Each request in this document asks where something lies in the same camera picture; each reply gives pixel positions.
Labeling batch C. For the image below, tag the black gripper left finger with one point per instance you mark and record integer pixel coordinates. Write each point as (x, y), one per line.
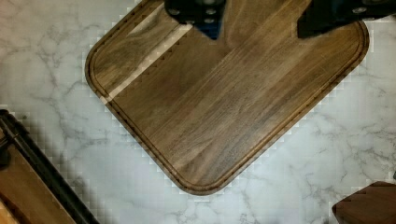
(205, 15)

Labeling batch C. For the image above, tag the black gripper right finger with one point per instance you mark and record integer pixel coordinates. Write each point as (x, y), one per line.
(323, 16)

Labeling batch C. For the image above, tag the wooden drawer cabinet block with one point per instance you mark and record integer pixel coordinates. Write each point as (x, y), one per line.
(32, 190)

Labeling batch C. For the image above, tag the walnut wooden cutting board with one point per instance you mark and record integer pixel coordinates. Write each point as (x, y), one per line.
(205, 109)

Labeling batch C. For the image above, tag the dark wooden utensil holder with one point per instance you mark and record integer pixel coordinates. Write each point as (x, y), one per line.
(375, 204)

